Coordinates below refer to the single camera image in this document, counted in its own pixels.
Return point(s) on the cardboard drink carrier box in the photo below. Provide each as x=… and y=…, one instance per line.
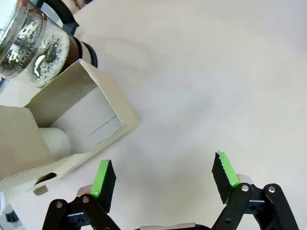
x=103, y=95

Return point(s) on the person's hand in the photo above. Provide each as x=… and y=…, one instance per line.
x=78, y=3

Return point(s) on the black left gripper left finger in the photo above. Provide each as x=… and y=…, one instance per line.
x=105, y=182

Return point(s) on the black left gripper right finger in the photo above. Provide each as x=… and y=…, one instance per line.
x=226, y=182

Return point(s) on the small white cup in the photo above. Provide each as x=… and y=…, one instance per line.
x=57, y=141

